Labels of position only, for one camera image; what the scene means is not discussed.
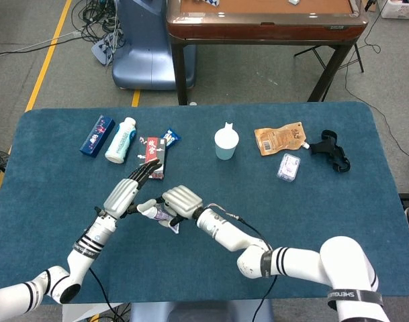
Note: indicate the red black flat box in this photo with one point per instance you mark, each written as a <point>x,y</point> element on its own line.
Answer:
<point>153,147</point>

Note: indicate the purple white tube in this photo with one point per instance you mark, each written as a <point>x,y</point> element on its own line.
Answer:
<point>162,213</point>

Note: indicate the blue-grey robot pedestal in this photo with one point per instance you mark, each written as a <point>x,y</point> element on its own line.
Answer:
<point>143,53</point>

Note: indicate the brown mahjong table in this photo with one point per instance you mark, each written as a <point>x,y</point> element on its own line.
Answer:
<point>264,30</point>

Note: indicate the blue felt table mat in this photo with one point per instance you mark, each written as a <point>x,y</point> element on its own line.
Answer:
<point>190,275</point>

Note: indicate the black folding stand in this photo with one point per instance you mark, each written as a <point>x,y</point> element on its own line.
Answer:
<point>358,57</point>

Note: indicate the white storage box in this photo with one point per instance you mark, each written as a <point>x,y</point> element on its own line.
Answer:
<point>400,10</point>

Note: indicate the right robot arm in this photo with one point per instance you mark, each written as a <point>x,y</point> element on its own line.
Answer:
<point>301,261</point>

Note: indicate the white mahjong tile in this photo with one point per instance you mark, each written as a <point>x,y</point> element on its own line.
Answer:
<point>294,1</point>

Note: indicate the clear plastic case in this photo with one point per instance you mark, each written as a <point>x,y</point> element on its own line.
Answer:
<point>288,166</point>

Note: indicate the orange spout pouch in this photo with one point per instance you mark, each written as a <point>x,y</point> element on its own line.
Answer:
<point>279,139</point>

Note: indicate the white light-blue cup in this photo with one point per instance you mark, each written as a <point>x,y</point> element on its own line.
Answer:
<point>226,144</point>

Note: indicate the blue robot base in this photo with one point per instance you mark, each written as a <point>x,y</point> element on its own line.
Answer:
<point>204,312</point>

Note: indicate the white plastic bottle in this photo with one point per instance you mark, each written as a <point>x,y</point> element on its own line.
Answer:
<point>120,142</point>

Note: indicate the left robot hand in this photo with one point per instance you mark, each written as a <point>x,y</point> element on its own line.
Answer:
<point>120,198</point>

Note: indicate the dark blue carton box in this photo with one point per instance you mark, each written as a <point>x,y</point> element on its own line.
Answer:
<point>96,135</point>

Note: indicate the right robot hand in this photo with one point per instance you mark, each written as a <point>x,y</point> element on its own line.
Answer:
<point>184,201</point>

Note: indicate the blue white snake puzzle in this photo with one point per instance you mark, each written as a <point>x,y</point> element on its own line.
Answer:
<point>212,2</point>

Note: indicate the blue cookie snack packet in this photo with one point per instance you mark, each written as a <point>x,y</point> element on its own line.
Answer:
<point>171,137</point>

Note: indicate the grey power strip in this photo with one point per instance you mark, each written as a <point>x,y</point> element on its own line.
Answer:
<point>101,50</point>

